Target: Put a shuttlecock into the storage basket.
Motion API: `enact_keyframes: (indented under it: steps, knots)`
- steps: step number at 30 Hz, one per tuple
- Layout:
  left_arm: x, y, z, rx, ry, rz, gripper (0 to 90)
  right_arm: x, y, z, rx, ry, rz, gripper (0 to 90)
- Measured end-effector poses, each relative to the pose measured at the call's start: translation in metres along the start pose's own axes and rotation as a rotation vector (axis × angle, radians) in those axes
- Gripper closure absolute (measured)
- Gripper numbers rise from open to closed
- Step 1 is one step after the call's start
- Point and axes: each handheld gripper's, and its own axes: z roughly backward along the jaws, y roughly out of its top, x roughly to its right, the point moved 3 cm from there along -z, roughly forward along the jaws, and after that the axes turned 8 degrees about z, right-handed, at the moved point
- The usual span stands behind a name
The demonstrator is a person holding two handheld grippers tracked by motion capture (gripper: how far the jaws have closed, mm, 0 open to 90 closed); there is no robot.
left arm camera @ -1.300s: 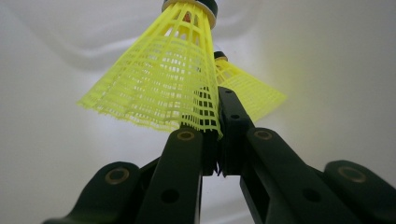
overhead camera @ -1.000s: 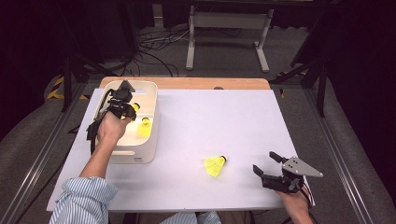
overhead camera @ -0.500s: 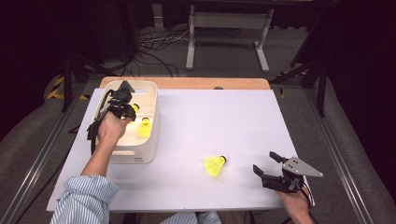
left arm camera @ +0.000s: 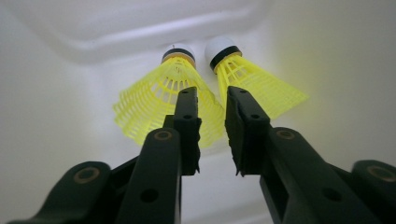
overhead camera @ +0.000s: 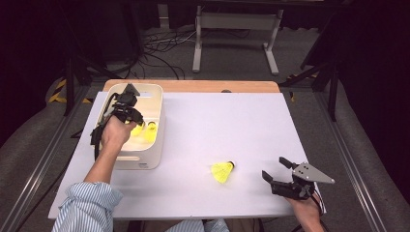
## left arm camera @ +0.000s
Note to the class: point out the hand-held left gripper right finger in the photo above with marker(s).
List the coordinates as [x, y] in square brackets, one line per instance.
[249, 140]

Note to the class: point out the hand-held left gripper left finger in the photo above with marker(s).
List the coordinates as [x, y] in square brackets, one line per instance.
[186, 140]

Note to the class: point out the yellow shuttlecock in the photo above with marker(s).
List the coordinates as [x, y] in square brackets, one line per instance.
[258, 84]
[149, 102]

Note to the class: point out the white plastic bin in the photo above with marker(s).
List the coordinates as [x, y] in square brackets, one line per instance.
[62, 93]

